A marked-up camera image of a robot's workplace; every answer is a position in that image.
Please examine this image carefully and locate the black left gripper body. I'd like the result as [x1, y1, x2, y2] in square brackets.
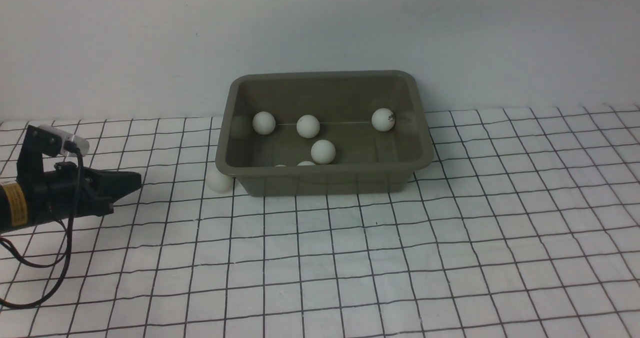
[0, 162, 114, 233]

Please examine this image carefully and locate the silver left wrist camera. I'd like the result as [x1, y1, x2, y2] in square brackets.
[16, 124, 90, 180]

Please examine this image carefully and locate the white black grid tablecloth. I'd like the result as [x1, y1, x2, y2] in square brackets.
[0, 106, 640, 337]

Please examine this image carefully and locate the black left camera cable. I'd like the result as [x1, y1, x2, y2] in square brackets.
[0, 143, 85, 309]

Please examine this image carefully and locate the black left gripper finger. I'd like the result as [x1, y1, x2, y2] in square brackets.
[97, 190, 131, 209]
[93, 171, 143, 193]

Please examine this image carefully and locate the plain white ping-pong ball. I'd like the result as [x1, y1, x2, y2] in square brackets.
[252, 111, 277, 135]

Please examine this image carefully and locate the white ball beside bin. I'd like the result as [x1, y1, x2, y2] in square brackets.
[205, 167, 234, 194]

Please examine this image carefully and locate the olive green plastic bin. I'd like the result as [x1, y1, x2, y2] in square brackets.
[215, 70, 434, 197]

